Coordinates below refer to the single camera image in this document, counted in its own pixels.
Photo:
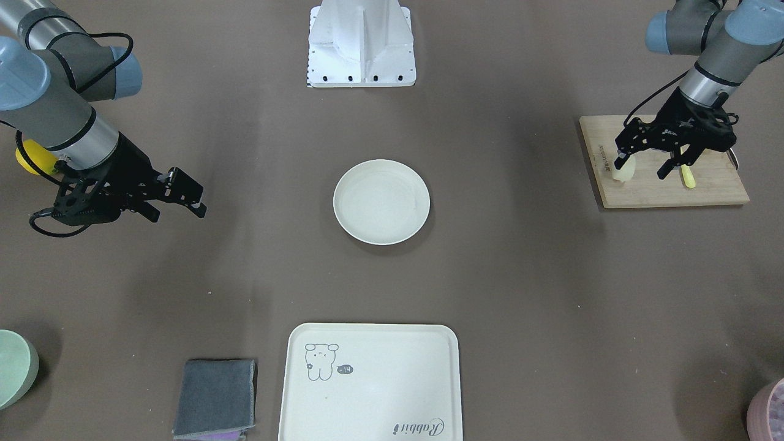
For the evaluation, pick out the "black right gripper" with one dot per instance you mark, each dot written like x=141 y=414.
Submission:
x=132 y=163

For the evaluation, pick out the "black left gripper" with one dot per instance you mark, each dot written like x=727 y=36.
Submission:
x=681 y=111

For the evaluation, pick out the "pale bun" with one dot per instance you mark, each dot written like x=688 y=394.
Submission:
x=626 y=172

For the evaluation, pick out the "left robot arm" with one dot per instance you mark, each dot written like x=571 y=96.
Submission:
x=728 y=45

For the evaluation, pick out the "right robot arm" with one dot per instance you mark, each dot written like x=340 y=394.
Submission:
x=52 y=73

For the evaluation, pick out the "cream rabbit tray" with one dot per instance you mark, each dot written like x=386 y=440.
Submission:
x=367 y=381

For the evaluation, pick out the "yellow-green knife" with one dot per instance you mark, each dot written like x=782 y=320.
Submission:
x=687 y=176

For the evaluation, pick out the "bamboo cutting board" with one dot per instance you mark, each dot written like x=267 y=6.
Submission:
x=716 y=179

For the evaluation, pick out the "yellow lemon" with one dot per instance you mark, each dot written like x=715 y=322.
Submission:
x=41 y=157

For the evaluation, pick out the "grey folded cloth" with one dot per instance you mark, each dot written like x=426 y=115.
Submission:
x=216 y=400

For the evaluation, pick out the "cream round plate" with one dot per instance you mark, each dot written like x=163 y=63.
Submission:
x=381 y=202

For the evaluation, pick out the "mint green bowl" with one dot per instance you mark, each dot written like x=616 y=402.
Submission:
x=19 y=366

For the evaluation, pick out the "pink bowl with ice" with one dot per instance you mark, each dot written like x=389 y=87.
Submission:
x=765 y=413

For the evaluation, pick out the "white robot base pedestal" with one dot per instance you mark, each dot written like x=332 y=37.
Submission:
x=356 y=44

